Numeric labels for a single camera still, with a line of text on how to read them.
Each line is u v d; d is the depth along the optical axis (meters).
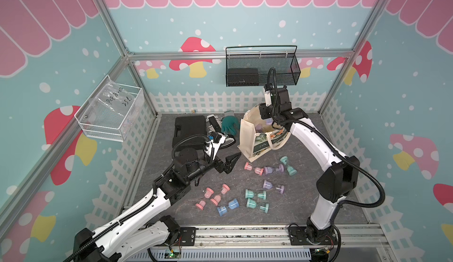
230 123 1.13
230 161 0.58
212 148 0.54
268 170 0.91
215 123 1.13
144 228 0.58
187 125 1.09
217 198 0.83
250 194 0.83
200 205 0.81
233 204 0.81
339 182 0.48
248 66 0.99
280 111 0.63
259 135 0.81
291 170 0.91
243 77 0.87
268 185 0.86
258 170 0.91
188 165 0.51
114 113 0.72
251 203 0.81
